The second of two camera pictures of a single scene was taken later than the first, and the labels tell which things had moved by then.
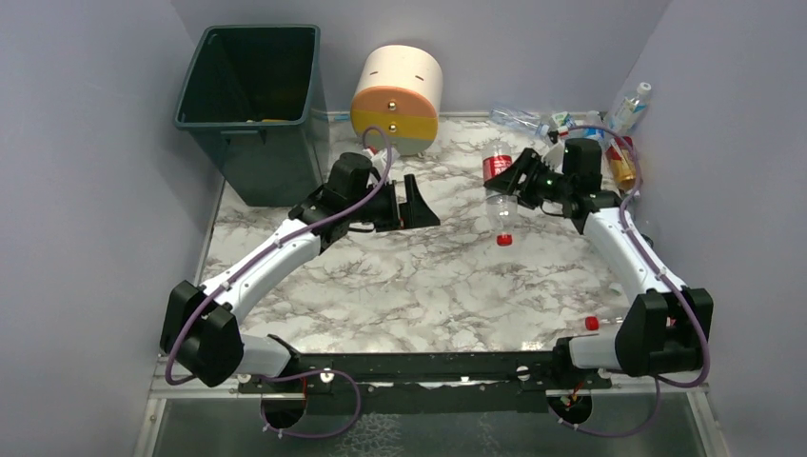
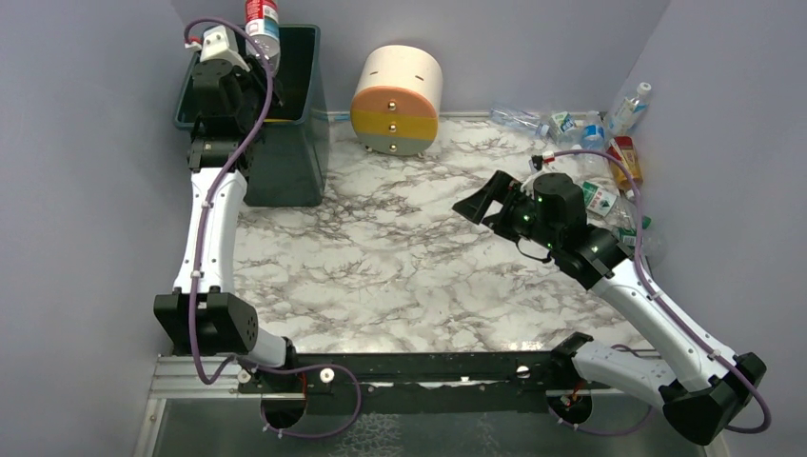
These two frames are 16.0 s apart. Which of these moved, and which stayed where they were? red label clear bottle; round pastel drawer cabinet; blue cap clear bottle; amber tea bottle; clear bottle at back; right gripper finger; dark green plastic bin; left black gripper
Moved: blue cap clear bottle; left black gripper; right gripper finger; red label clear bottle
Stayed: clear bottle at back; round pastel drawer cabinet; dark green plastic bin; amber tea bottle
